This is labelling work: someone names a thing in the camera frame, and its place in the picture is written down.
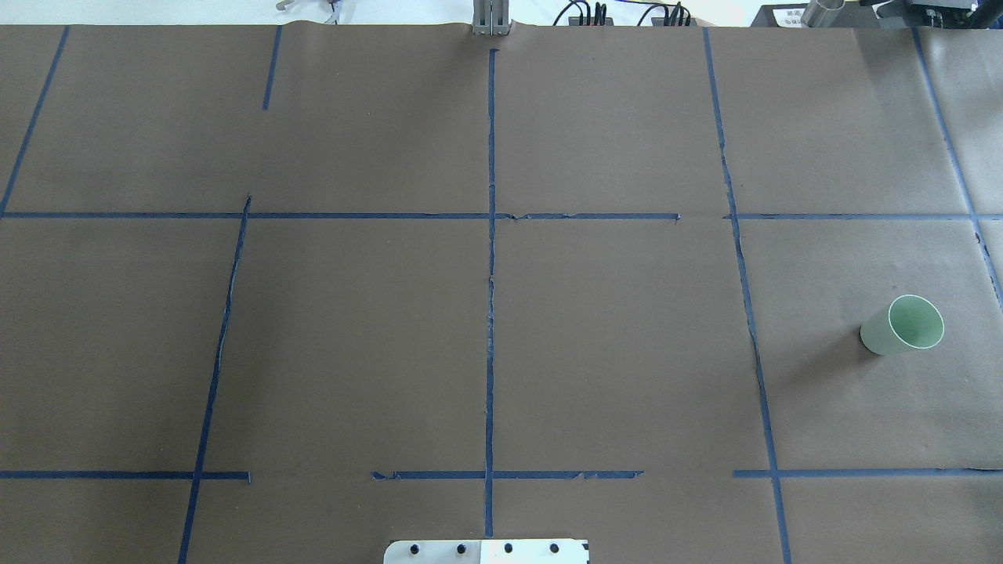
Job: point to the green paper cup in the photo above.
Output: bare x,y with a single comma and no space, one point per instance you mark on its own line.
908,323

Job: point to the steel tumbler cup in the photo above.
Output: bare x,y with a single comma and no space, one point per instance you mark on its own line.
821,13

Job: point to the brown paper table cover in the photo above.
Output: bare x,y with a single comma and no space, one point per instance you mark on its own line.
289,294

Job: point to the aluminium frame post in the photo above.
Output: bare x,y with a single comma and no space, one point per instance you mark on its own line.
491,18

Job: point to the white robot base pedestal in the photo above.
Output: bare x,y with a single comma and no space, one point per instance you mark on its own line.
525,550

